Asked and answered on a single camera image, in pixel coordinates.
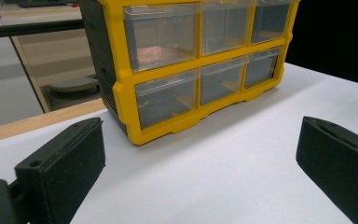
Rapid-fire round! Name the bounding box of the black curtain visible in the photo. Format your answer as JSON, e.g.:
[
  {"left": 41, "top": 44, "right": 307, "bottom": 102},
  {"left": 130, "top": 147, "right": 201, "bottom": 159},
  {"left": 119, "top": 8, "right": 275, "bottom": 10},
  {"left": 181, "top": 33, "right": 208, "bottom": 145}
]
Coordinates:
[{"left": 285, "top": 0, "right": 358, "bottom": 88}]

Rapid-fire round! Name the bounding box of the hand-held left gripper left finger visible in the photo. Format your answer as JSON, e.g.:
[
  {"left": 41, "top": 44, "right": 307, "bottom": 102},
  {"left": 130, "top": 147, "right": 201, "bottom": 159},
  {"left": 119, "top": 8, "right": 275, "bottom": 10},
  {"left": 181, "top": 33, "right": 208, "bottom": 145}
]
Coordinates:
[{"left": 14, "top": 117, "right": 106, "bottom": 224}]

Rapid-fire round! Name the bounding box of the wooden table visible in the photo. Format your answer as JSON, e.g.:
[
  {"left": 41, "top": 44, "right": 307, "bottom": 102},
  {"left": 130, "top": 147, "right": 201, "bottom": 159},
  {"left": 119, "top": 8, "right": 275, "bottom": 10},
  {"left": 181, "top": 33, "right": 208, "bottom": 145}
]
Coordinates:
[{"left": 0, "top": 98, "right": 108, "bottom": 147}]

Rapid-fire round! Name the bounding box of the grey round base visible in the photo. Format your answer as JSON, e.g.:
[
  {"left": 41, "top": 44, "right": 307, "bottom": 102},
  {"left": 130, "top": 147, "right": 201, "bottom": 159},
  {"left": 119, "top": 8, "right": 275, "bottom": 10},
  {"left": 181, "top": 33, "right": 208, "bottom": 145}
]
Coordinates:
[{"left": 45, "top": 75, "right": 102, "bottom": 110}]

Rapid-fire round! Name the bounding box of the set of clear plastic drawers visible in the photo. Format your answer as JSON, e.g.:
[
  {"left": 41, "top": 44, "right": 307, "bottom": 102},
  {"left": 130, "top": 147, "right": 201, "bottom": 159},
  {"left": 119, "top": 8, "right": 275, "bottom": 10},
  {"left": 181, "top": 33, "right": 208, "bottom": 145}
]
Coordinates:
[{"left": 123, "top": 0, "right": 292, "bottom": 130}]

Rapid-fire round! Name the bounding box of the yellow black drawer organizer cabinet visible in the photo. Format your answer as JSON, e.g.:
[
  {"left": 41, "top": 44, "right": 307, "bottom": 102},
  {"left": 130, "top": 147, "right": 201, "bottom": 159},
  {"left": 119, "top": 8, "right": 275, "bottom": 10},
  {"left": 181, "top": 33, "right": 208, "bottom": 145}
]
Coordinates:
[{"left": 79, "top": 0, "right": 302, "bottom": 147}]

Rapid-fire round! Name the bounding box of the black metal frame bar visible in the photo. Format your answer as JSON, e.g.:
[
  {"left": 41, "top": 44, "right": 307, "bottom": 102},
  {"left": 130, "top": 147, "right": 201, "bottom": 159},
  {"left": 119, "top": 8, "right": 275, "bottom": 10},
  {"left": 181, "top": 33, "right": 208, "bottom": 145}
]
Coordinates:
[{"left": 0, "top": 18, "right": 85, "bottom": 40}]

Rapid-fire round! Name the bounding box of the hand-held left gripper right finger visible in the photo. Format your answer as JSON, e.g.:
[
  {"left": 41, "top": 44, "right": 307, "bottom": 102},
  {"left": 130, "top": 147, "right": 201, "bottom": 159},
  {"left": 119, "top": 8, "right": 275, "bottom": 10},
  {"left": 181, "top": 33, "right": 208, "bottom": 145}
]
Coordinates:
[{"left": 296, "top": 116, "right": 358, "bottom": 224}]

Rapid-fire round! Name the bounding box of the beige wooden cabinet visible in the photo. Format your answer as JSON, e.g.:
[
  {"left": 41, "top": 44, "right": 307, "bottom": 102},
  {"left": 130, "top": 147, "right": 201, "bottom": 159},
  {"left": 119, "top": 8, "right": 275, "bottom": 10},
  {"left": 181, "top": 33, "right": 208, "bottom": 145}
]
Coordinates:
[{"left": 0, "top": 0, "right": 102, "bottom": 113}]

